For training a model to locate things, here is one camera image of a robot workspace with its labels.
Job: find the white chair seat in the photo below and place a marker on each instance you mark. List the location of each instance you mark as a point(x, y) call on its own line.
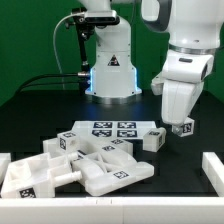
point(38, 176)

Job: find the white right fence rail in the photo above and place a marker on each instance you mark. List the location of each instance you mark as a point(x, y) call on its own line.
point(214, 170)

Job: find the white front fence rail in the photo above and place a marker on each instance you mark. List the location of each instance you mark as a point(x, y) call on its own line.
point(118, 210)

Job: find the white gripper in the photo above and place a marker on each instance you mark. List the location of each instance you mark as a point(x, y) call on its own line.
point(180, 84)

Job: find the white chair back frame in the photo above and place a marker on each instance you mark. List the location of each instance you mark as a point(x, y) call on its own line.
point(98, 176)

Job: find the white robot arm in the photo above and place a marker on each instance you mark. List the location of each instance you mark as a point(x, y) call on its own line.
point(180, 36)

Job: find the white left fence rail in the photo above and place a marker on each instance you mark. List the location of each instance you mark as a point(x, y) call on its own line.
point(5, 159)

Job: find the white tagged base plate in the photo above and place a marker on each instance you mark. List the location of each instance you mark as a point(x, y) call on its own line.
point(113, 129)

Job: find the white fence rail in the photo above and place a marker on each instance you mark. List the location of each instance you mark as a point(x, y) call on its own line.
point(118, 210)
point(5, 159)
point(214, 170)

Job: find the white tagged cube nut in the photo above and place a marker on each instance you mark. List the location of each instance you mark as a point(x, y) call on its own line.
point(68, 141)
point(188, 128)

